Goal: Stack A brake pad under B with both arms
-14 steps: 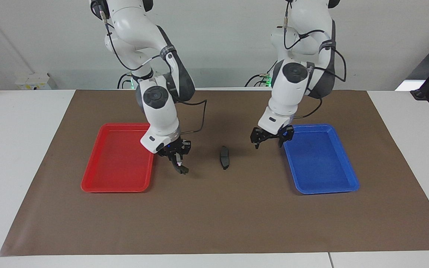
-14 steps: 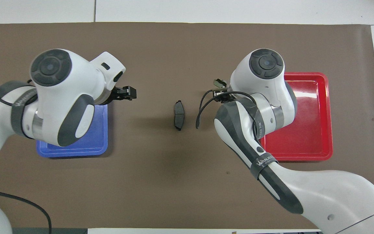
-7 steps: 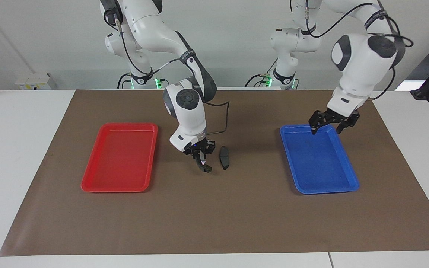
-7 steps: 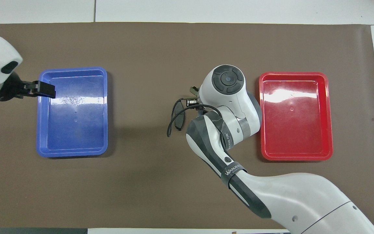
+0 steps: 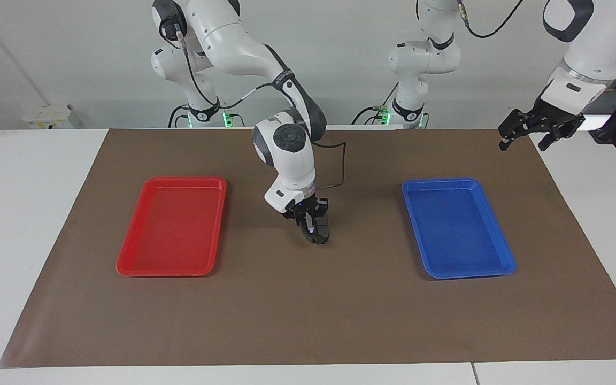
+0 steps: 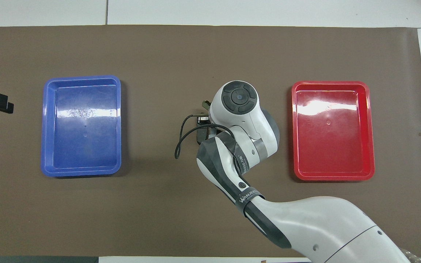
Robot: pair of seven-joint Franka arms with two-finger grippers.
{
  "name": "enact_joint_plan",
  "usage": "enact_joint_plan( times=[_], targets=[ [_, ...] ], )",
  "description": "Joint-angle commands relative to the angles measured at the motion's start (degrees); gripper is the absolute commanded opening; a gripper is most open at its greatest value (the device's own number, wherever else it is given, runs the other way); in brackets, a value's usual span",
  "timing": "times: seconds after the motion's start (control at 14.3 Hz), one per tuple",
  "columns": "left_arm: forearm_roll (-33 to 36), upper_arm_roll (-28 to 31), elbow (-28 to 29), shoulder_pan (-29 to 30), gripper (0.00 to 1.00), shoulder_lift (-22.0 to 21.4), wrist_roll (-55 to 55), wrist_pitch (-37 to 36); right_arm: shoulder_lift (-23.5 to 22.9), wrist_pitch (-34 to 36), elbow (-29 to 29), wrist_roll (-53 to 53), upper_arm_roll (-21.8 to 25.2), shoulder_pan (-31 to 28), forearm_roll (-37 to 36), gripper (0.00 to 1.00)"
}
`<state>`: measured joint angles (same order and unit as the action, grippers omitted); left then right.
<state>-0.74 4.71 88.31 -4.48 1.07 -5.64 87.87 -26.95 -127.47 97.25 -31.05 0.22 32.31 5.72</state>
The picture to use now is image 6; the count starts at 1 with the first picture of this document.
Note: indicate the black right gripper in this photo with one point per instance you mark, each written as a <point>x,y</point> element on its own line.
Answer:
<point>202,120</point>

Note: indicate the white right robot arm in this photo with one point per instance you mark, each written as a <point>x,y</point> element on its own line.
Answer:
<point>305,226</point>

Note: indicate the blue plastic tray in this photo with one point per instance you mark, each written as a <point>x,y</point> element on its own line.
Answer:
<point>82,142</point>

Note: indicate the brown table mat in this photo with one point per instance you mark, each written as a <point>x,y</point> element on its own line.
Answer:
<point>159,212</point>

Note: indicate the red plastic tray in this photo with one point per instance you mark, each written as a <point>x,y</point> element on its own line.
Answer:
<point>333,146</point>

